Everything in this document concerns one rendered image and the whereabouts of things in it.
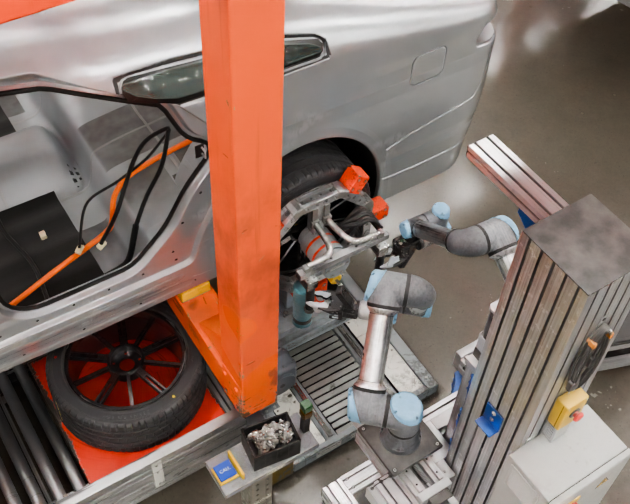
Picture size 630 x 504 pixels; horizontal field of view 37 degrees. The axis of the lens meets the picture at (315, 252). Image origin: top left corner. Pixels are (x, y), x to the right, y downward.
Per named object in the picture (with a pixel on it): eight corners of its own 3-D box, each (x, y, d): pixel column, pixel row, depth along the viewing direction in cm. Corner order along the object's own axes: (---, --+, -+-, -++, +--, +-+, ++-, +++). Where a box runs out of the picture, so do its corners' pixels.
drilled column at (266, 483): (260, 488, 408) (260, 444, 375) (272, 507, 403) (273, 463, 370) (241, 500, 404) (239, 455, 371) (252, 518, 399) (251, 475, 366)
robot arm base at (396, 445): (429, 442, 335) (433, 429, 327) (395, 462, 329) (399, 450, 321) (404, 410, 342) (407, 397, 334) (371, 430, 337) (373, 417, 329)
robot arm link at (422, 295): (443, 277, 317) (433, 295, 366) (411, 272, 318) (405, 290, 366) (438, 310, 316) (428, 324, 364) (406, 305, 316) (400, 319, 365)
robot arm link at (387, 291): (385, 431, 317) (411, 274, 317) (342, 423, 319) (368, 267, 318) (385, 425, 329) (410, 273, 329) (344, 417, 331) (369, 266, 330)
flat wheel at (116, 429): (135, 299, 436) (130, 268, 417) (238, 380, 411) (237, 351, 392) (22, 390, 403) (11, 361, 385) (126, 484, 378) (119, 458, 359)
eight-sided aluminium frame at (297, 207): (358, 249, 421) (369, 165, 378) (366, 258, 417) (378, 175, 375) (254, 298, 401) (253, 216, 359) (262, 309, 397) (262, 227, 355)
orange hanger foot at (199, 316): (199, 285, 411) (194, 235, 384) (258, 372, 385) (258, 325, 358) (165, 301, 405) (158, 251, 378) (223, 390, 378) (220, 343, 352)
